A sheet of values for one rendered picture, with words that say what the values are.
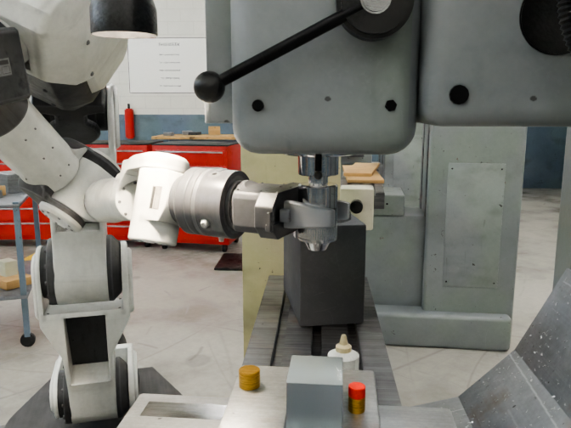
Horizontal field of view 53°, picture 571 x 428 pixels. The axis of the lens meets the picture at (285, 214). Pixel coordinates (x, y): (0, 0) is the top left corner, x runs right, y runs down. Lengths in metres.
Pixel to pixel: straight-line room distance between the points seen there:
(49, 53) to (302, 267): 0.53
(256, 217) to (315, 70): 0.18
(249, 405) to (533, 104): 0.39
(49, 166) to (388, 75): 0.57
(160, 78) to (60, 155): 9.10
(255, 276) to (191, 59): 7.65
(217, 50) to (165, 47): 9.38
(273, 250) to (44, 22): 1.78
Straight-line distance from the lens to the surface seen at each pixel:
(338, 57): 0.58
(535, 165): 10.34
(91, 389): 1.43
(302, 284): 1.03
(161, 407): 0.67
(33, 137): 0.92
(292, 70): 0.58
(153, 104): 10.07
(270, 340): 1.00
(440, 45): 0.57
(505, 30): 0.58
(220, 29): 0.67
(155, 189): 0.76
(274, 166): 2.42
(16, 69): 0.88
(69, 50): 0.91
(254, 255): 2.49
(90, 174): 1.00
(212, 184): 0.71
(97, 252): 1.23
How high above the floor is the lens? 1.36
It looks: 11 degrees down
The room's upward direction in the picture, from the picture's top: straight up
